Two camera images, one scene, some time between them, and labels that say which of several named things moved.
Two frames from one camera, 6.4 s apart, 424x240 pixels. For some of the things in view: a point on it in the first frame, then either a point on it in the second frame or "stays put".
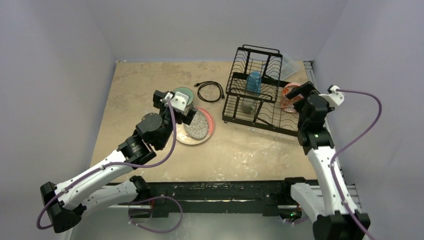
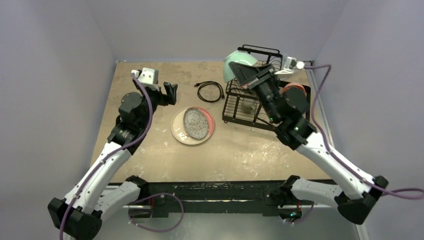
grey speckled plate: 198,126 stays put
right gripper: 298,91 -> 257,77
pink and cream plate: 181,135 stays put
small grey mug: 247,107 stays put
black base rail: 215,197 stays put
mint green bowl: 186,91 -> 240,56
